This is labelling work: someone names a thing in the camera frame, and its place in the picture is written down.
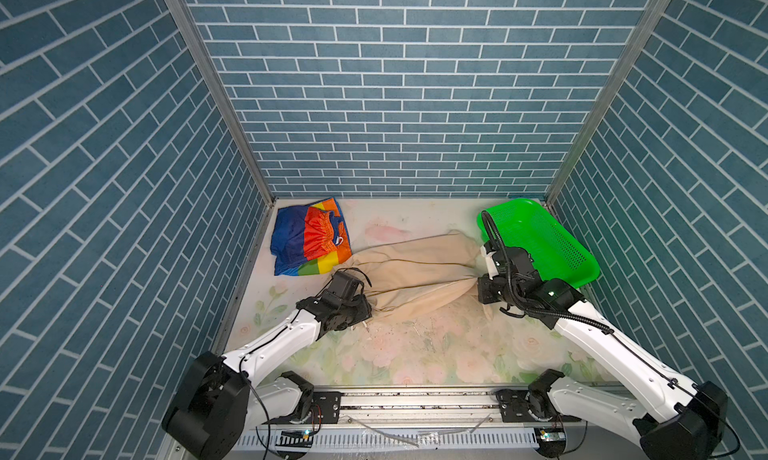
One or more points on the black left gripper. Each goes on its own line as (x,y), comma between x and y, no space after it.
(364,309)

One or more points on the aluminium corner post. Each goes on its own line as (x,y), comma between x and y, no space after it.
(193,39)
(620,71)

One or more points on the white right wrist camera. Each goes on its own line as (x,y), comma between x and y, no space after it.
(506,261)

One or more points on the aluminium left corner post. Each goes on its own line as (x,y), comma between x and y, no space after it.
(193,39)

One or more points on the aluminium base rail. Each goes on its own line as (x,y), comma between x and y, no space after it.
(426,408)

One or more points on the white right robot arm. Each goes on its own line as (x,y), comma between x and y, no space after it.
(666,414)

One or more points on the green plastic basket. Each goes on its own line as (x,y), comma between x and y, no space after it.
(525,225)

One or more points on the rainbow striped shorts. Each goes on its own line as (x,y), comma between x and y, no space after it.
(310,239)

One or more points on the aluminium right corner post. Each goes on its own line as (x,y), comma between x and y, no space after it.
(620,71)

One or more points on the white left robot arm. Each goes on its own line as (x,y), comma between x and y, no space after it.
(220,396)

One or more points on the white vented cable tray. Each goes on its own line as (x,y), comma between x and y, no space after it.
(367,440)

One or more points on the beige shorts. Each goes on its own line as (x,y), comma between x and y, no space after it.
(409,279)

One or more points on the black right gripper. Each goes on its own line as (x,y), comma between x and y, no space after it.
(483,291)

